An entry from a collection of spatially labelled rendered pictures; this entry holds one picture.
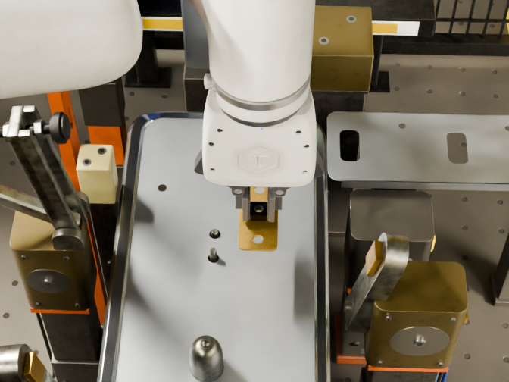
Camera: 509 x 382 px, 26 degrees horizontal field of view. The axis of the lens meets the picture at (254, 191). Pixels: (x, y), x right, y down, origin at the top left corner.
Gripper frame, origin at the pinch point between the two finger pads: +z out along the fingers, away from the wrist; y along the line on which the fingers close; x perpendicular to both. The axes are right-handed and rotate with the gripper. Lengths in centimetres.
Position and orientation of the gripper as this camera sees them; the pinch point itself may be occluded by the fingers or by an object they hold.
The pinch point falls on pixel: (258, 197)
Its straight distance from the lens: 106.0
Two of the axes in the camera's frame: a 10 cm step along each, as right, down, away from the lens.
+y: 10.0, 0.2, -0.1
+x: 0.3, -8.0, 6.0
